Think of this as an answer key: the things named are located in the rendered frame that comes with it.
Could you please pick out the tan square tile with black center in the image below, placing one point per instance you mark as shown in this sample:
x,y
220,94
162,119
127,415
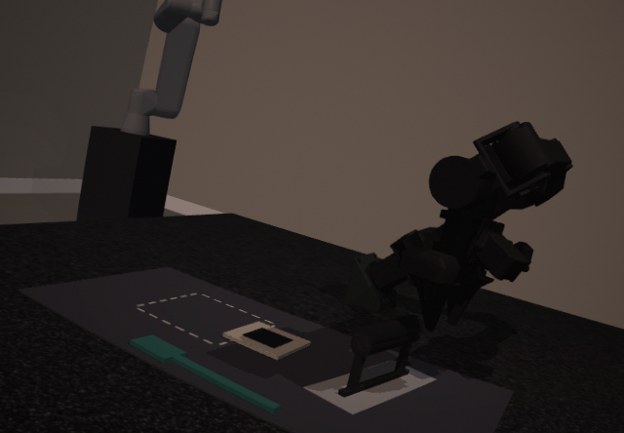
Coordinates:
x,y
267,340

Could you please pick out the green small trowel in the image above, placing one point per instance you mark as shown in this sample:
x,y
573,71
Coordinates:
x,y
164,352

